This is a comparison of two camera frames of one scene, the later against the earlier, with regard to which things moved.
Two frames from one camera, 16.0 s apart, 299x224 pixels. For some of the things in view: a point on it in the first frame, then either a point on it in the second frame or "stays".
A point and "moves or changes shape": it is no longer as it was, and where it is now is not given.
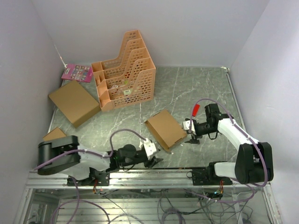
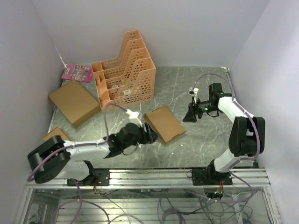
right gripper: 194,137 to 193,108
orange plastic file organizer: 128,80 stays
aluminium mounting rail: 173,178 stays
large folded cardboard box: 75,102 stays
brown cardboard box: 167,130 moves or changes shape
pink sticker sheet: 78,72 stays
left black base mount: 102,178 stays
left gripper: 150,164 to 149,136
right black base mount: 208,176 stays
